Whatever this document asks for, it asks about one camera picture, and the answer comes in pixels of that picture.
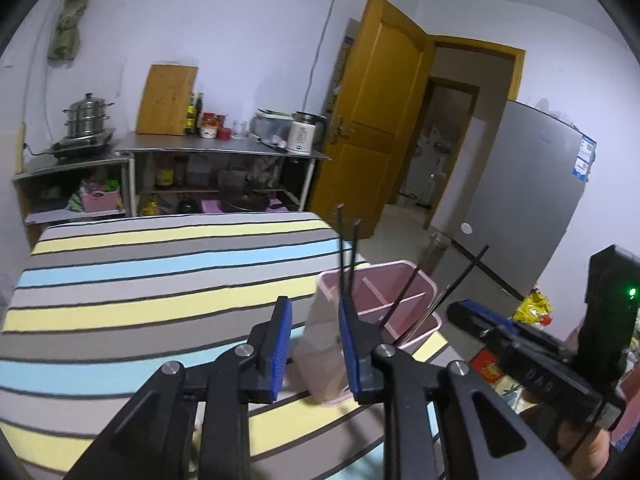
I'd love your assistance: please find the yellow snack bag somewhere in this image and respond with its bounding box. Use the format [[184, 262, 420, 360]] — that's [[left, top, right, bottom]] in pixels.
[[512, 290, 553, 326]]

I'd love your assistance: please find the person's right hand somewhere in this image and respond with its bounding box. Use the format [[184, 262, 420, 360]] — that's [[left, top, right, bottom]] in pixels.
[[550, 410, 616, 480]]

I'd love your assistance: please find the grey refrigerator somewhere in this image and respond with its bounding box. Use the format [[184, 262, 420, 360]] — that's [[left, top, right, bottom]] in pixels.
[[430, 99, 597, 306]]

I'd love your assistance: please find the grey kitchen appliance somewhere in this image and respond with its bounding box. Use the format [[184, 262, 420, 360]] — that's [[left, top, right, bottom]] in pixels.
[[249, 108, 296, 143]]

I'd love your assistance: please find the green hanging cloth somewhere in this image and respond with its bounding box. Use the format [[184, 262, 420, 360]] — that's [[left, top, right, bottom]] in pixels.
[[47, 0, 98, 61]]

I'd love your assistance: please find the red box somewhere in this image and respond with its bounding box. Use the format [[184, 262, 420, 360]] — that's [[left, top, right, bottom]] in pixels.
[[470, 347, 503, 386]]

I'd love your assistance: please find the black induction cooker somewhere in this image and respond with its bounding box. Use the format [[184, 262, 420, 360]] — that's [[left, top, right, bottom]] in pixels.
[[51, 128, 117, 158]]

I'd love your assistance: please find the black wok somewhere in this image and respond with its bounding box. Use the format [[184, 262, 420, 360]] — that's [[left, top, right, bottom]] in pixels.
[[220, 194, 271, 213]]

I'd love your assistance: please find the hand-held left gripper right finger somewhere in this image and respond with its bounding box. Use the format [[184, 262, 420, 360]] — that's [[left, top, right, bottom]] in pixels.
[[338, 301, 576, 480]]

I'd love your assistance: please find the yellow oil bottle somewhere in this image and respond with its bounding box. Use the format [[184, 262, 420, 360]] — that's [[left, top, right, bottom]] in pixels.
[[142, 195, 173, 217]]

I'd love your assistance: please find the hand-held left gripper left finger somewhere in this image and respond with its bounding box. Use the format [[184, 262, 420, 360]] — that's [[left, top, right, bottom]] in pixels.
[[65, 296, 293, 480]]

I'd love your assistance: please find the wooden cutting board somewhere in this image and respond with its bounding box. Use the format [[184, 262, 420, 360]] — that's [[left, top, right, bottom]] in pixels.
[[136, 63, 199, 137]]

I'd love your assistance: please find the pink plastic utensil basket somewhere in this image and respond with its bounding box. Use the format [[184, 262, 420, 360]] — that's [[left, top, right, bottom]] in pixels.
[[291, 260, 443, 407]]

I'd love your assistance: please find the black chopstick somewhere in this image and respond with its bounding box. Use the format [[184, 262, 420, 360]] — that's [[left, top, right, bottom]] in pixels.
[[346, 218, 362, 306], [379, 264, 423, 333], [397, 245, 491, 348], [337, 203, 349, 306]]

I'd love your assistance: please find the steel steamer pot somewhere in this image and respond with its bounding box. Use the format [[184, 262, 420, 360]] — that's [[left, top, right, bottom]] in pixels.
[[62, 92, 115, 139]]

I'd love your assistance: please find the low metal table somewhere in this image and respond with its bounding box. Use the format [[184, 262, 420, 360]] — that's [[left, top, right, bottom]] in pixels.
[[12, 155, 133, 248]]

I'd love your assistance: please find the white electric kettle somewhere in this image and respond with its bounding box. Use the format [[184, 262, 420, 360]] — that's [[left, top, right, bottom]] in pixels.
[[287, 111, 328, 156]]

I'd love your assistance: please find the striped tablecloth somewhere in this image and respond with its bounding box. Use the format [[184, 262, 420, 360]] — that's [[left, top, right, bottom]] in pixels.
[[0, 211, 451, 480]]

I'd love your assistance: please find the tall metal counter table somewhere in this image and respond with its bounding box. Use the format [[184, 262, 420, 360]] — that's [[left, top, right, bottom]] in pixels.
[[114, 131, 332, 216]]

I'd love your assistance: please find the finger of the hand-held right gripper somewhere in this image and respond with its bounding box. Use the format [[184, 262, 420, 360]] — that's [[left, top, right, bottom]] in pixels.
[[446, 304, 508, 337], [462, 300, 573, 356]]

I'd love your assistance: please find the yellow wooden door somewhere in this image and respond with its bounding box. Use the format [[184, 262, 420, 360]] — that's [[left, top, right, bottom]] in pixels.
[[306, 0, 435, 240]]

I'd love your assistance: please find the small pink storage basket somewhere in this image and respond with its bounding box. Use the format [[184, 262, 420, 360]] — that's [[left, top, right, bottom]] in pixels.
[[80, 190, 123, 213]]

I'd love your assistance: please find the brown door frame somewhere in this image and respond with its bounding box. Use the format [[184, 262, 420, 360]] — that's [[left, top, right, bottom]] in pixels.
[[422, 35, 527, 231]]

